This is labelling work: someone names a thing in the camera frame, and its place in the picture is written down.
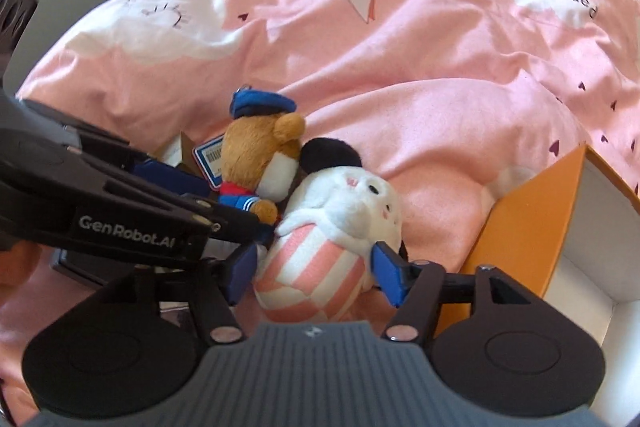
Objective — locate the black small box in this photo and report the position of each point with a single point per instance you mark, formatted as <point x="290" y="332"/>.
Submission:
<point x="92" y="272"/>

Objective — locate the gold cardboard box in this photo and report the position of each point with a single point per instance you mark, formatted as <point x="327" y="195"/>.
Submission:
<point x="178" y="153"/>

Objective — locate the white blue hang tag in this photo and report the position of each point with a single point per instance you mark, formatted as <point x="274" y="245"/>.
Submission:
<point x="208" y="158"/>

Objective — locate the brown bear plush blue hat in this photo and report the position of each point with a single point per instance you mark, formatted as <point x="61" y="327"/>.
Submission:
<point x="260" y="152"/>

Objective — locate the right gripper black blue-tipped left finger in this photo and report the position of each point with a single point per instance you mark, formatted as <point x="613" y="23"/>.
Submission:
<point x="138" y="340"/>

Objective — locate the orange cardboard box white inside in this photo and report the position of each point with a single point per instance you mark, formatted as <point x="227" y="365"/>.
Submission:
<point x="571" y="235"/>

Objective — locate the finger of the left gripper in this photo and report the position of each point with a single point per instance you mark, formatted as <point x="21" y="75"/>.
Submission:
<point x="145" y="208"/>

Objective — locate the white plush pink striped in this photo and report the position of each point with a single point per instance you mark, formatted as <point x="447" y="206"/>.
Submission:
<point x="319" y="262"/>

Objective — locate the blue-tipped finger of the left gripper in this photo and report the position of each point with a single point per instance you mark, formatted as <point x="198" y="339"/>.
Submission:
<point x="170" y="178"/>

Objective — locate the pink patterned duvet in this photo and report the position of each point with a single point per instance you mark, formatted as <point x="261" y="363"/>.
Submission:
<point x="450" y="99"/>

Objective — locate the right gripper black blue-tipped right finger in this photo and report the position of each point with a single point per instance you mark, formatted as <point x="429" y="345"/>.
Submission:
<point x="489" y="338"/>

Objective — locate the person's hand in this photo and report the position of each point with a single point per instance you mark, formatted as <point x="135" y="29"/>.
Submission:
<point x="18" y="264"/>

